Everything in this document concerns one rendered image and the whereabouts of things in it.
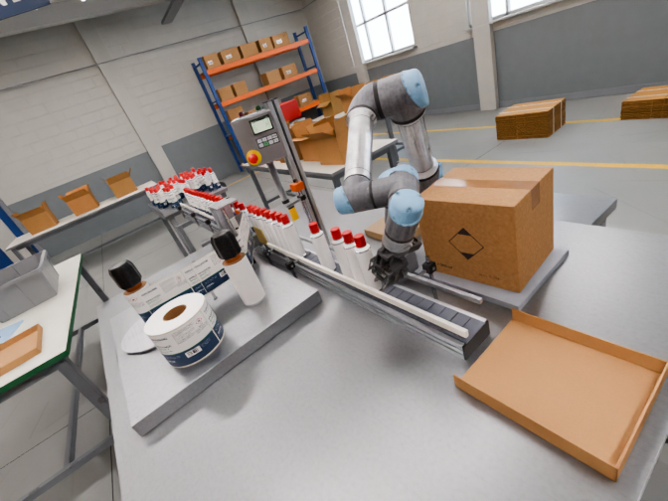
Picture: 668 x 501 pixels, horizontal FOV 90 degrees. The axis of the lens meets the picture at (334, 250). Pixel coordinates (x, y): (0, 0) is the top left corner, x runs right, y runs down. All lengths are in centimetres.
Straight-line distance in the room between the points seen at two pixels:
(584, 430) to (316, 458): 53
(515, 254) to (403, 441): 54
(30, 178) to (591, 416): 880
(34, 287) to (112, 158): 605
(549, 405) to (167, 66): 888
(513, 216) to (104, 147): 837
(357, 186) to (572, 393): 65
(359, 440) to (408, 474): 13
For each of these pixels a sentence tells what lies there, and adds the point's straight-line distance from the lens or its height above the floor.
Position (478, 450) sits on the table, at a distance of 81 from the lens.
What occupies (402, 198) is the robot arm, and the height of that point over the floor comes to 125.
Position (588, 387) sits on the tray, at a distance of 90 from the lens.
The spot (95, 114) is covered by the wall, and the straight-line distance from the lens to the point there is 879.
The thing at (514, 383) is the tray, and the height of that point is 83.
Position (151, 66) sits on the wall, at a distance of 902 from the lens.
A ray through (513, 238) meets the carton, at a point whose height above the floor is 103.
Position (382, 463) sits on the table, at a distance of 82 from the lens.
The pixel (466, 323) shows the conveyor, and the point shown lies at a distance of 95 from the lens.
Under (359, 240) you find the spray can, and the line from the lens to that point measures 101.
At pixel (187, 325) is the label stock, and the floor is 101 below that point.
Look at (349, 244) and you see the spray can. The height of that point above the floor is 105.
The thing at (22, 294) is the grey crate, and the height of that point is 91.
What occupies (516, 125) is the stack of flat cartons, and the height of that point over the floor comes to 17.
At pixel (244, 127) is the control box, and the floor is 144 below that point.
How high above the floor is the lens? 154
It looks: 27 degrees down
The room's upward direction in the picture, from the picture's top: 20 degrees counter-clockwise
